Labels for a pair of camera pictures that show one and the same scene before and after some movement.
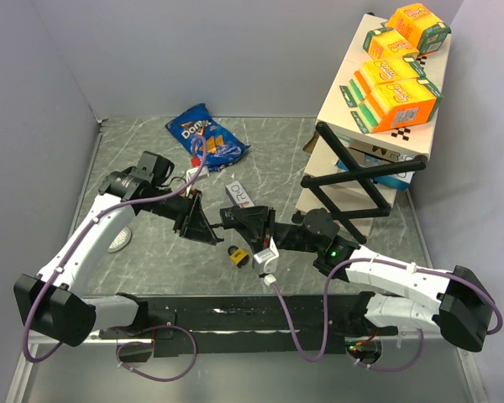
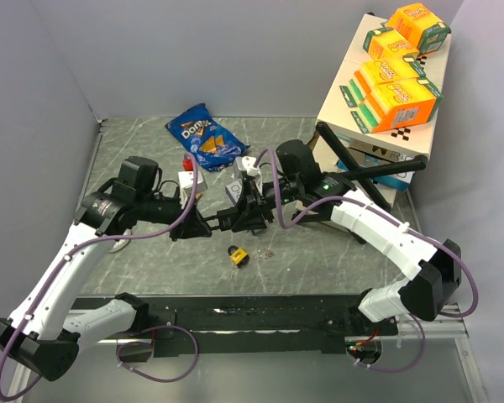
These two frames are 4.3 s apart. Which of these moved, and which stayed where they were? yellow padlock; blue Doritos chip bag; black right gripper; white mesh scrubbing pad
Moved: black right gripper
Stayed: blue Doritos chip bag; white mesh scrubbing pad; yellow padlock
